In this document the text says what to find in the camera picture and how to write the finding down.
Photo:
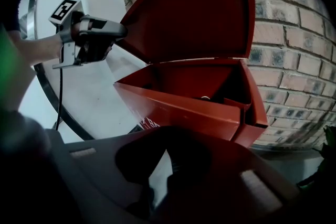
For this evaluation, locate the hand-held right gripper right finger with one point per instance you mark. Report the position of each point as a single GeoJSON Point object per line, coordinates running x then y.
{"type": "Point", "coordinates": [223, 178]}

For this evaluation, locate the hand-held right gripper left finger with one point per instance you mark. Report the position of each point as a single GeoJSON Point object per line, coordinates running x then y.
{"type": "Point", "coordinates": [99, 165]}

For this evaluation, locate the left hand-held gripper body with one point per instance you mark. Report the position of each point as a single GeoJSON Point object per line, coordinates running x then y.
{"type": "Point", "coordinates": [64, 10]}

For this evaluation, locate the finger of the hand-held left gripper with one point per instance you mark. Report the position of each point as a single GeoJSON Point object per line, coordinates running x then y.
{"type": "Point", "coordinates": [110, 30]}

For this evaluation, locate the red metal box lid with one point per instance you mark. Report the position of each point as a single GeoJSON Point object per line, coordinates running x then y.
{"type": "Point", "coordinates": [197, 8]}

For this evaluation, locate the person's left forearm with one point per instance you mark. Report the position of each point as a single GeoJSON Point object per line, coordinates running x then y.
{"type": "Point", "coordinates": [39, 47]}

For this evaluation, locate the person's left hand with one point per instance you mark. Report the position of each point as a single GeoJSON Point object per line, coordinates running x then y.
{"type": "Point", "coordinates": [74, 30]}

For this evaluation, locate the person's dark shirt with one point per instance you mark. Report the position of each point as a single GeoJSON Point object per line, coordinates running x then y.
{"type": "Point", "coordinates": [13, 21]}

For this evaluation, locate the green potted plant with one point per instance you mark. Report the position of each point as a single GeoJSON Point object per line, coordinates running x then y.
{"type": "Point", "coordinates": [325, 154]}

